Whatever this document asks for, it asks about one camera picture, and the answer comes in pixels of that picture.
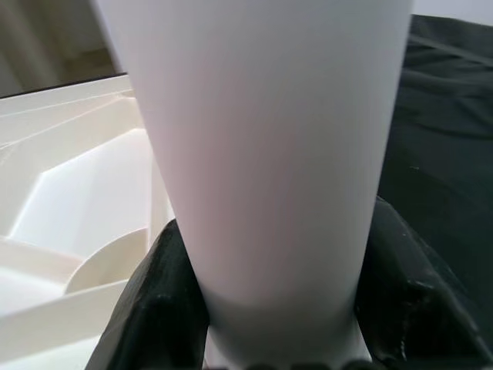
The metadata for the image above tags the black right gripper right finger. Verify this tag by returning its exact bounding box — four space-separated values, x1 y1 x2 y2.
354 194 493 370

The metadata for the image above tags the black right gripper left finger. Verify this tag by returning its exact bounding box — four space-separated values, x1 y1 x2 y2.
84 219 211 370

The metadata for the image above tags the white plastic children table top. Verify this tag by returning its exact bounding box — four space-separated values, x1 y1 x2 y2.
0 72 178 370

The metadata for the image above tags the white plastic table leg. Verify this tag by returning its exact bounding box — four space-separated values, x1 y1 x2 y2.
92 0 417 370

